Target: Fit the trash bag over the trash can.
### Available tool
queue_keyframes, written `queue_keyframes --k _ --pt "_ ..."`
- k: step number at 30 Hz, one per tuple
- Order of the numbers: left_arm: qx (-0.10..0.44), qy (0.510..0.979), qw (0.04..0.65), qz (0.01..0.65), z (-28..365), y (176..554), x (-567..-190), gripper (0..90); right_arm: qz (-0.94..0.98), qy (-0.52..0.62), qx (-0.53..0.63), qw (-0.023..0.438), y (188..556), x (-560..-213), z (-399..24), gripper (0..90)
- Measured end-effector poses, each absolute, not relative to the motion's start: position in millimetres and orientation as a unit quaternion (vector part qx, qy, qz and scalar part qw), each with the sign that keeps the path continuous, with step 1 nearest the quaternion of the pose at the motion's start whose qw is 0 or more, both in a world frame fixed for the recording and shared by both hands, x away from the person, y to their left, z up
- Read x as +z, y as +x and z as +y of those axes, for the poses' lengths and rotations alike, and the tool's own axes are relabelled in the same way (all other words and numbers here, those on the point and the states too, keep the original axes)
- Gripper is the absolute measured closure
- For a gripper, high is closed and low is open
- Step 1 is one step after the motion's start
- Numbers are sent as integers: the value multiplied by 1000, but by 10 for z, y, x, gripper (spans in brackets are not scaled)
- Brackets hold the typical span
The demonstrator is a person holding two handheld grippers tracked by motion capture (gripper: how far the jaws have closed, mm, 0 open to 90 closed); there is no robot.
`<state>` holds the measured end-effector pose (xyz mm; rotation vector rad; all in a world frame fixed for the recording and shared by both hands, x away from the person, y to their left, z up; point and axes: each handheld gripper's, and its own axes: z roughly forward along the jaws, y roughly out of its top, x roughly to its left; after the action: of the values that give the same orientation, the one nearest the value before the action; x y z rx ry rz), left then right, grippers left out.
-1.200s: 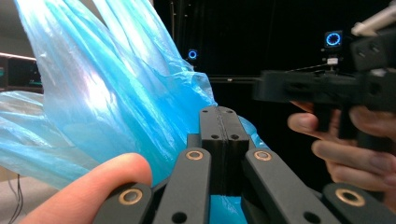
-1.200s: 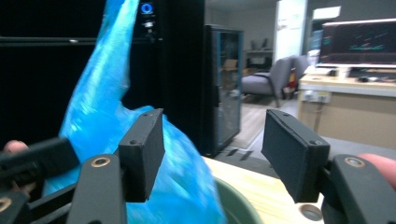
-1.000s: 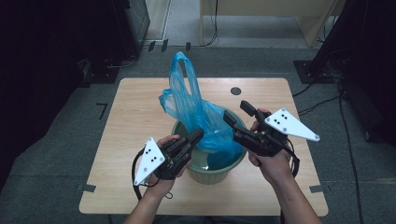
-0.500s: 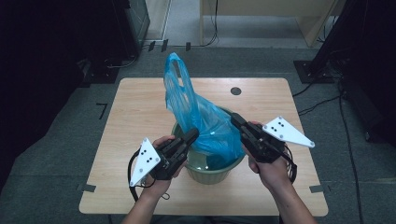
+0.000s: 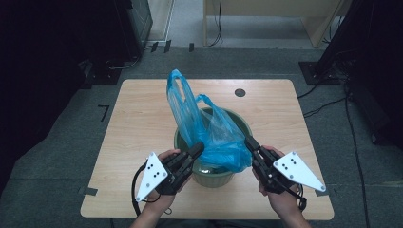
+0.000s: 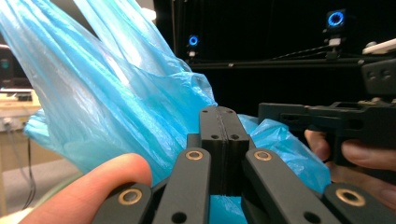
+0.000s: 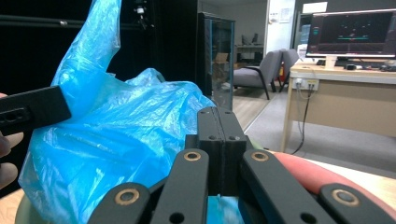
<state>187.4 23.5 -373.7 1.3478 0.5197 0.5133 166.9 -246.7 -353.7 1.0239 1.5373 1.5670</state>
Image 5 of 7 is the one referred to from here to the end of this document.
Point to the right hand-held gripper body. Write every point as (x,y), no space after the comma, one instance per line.
(297,171)

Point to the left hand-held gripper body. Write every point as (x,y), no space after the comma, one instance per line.
(152,174)

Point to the blue plastic bag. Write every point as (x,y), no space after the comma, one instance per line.
(218,142)

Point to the green plastic bucket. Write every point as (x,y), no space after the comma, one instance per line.
(212,179)

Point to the person's left hand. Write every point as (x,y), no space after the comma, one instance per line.
(161,204)

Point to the person's right hand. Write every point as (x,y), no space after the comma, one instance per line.
(283,204)

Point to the grey tape piece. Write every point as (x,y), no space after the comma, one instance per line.
(91,191)
(321,193)

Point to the light wooden desk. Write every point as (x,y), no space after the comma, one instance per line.
(320,28)

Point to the black curtain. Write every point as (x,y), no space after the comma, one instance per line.
(47,63)
(380,63)

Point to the glass door cabinet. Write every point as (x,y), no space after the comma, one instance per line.
(141,22)

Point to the black stand base plate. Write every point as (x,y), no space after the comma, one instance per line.
(104,77)
(320,74)

